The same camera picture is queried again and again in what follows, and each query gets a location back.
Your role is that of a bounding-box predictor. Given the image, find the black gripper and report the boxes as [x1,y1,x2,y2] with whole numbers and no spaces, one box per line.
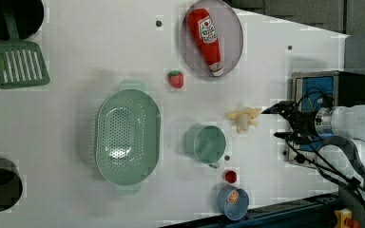
[262,101,317,144]

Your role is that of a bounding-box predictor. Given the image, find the yellow plush peeled banana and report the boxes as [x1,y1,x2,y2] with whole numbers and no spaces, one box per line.
[225,107,261,134]

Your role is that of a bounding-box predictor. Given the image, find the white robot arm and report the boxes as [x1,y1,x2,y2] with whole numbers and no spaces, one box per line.
[264,101,365,191]

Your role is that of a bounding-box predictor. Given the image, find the silver toaster oven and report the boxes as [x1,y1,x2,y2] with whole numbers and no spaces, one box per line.
[286,71,365,168]

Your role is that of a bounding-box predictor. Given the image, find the small red round toy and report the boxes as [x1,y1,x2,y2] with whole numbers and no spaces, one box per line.
[223,170,237,183]

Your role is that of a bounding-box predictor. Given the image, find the orange slice toy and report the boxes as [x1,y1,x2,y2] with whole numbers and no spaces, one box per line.
[228,190,240,204]

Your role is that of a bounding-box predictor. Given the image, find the blue cup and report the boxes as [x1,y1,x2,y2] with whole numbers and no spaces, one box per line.
[217,185,250,220]

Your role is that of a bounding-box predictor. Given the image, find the grey round plate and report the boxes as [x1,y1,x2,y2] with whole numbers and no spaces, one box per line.
[180,0,243,77]

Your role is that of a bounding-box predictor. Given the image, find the yellow red emergency button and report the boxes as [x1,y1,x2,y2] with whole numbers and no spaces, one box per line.
[335,209,360,228]

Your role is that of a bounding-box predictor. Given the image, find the red plush strawberry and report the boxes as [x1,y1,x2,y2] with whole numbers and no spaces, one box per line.
[167,70,184,88]

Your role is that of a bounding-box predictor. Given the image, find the red plush ketchup bottle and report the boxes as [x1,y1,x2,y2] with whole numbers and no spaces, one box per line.
[187,9,223,77]

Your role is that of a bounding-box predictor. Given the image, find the green oval colander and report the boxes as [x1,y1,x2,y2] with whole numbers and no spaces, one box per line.
[95,80,161,195]

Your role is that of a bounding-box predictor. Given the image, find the green slotted spatula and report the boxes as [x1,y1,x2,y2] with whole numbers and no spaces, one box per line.
[0,6,50,89]

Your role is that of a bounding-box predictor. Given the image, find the black pot top left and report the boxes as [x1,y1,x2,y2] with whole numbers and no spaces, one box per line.
[0,0,45,41]

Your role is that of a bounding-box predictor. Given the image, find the dark grey cylinder container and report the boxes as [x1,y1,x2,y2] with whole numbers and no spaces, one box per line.
[0,159,23,212]

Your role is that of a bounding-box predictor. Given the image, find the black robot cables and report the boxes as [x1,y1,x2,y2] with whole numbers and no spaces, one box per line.
[283,89,365,228]

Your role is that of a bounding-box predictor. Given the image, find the green cup with handle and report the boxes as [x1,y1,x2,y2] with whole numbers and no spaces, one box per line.
[183,125,226,169]

